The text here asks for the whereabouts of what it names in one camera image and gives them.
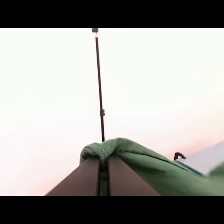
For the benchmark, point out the thin black pole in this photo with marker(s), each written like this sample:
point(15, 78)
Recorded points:
point(99, 86)

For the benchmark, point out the green garment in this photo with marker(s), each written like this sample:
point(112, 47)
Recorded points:
point(166, 176)

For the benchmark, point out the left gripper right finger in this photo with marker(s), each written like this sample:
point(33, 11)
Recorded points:
point(128, 181)

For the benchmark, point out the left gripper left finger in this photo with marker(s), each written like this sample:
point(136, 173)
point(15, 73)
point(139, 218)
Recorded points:
point(80, 180)

